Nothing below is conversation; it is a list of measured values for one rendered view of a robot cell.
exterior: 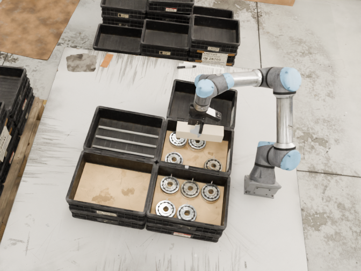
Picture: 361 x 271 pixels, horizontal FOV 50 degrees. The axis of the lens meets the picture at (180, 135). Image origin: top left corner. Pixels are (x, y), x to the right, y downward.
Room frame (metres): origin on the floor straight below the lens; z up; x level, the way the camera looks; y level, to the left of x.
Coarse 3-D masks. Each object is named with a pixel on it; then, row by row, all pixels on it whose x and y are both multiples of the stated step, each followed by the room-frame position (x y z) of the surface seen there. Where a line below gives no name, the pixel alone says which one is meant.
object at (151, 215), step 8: (176, 168) 0.98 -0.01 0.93; (184, 168) 0.99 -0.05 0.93; (224, 176) 0.98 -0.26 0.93; (152, 184) 0.86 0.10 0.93; (152, 192) 0.82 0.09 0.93; (152, 216) 0.70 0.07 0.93; (192, 224) 0.70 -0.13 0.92; (200, 224) 0.70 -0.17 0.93; (208, 224) 0.71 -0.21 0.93; (224, 224) 0.72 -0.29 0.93
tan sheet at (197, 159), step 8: (168, 136) 1.24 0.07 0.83; (168, 144) 1.18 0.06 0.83; (208, 144) 1.23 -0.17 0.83; (216, 144) 1.24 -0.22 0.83; (224, 144) 1.25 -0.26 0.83; (168, 152) 1.13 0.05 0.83; (184, 152) 1.15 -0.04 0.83; (192, 152) 1.16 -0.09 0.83; (200, 152) 1.17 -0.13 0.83; (208, 152) 1.18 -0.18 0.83; (216, 152) 1.19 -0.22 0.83; (224, 152) 1.19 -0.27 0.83; (184, 160) 1.09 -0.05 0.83; (192, 160) 1.10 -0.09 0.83; (200, 160) 1.11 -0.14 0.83; (224, 160) 1.14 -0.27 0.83; (224, 168) 1.09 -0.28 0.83
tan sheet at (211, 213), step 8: (160, 176) 0.97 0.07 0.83; (200, 184) 0.96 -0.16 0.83; (160, 192) 0.87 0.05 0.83; (160, 200) 0.83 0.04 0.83; (168, 200) 0.84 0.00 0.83; (176, 200) 0.85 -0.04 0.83; (184, 200) 0.86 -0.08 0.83; (192, 200) 0.86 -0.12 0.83; (200, 200) 0.87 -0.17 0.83; (152, 208) 0.78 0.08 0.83; (176, 208) 0.80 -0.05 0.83; (200, 208) 0.83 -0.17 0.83; (208, 208) 0.83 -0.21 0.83; (216, 208) 0.84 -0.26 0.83; (200, 216) 0.78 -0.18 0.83; (208, 216) 0.79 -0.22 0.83; (216, 216) 0.80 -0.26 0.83; (216, 224) 0.75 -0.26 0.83
